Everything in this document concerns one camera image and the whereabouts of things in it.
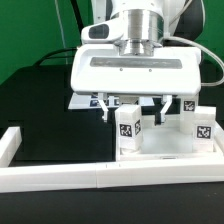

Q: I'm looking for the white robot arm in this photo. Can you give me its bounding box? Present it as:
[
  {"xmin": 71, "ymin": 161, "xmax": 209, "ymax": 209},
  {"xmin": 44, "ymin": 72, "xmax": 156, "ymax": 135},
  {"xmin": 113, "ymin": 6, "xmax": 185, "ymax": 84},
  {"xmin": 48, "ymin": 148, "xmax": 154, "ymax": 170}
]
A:
[{"xmin": 71, "ymin": 0, "xmax": 201, "ymax": 124}]

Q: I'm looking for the white cable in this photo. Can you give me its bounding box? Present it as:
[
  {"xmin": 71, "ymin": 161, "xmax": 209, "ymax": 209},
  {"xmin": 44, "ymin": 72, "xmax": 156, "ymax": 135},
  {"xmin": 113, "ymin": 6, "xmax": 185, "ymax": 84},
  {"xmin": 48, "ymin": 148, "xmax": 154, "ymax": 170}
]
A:
[
  {"xmin": 53, "ymin": 0, "xmax": 69, "ymax": 66},
  {"xmin": 161, "ymin": 0, "xmax": 224, "ymax": 89}
]

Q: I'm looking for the black cable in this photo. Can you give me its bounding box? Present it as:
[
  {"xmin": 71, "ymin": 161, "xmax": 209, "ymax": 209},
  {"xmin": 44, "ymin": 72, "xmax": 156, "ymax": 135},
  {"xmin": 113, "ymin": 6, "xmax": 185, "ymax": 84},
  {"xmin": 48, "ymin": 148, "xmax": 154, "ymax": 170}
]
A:
[{"xmin": 32, "ymin": 0, "xmax": 84, "ymax": 67}]

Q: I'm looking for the white marker sheet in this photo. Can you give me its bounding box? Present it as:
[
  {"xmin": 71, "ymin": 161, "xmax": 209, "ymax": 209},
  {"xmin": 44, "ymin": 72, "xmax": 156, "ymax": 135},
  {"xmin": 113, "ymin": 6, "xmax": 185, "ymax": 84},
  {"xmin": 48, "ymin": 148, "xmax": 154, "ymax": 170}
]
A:
[{"xmin": 68, "ymin": 93, "xmax": 154, "ymax": 110}]

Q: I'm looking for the white square tabletop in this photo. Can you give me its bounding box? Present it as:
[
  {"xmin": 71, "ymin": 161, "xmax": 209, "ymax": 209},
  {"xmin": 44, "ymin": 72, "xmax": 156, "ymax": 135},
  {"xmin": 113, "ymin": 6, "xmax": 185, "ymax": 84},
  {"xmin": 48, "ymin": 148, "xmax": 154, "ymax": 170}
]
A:
[{"xmin": 115, "ymin": 115, "xmax": 224, "ymax": 161}]

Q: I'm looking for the white U-shaped fence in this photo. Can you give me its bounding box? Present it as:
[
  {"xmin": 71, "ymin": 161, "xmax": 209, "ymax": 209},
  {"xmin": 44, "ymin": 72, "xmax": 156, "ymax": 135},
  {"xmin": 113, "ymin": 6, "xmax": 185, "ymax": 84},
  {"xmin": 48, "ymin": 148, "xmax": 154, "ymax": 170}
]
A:
[{"xmin": 0, "ymin": 127, "xmax": 224, "ymax": 193}]

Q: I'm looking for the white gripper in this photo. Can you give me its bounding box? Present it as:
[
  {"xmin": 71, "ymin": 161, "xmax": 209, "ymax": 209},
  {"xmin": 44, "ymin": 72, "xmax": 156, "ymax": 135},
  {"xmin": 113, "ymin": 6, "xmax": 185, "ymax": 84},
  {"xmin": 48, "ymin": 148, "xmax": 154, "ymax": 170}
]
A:
[{"xmin": 71, "ymin": 44, "xmax": 201, "ymax": 125}]

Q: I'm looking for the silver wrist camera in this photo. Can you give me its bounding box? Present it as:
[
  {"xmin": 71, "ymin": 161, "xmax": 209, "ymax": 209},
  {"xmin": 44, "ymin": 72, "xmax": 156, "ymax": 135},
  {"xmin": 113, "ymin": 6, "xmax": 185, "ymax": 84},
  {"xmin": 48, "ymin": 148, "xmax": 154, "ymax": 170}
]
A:
[{"xmin": 81, "ymin": 18, "xmax": 124, "ymax": 44}]

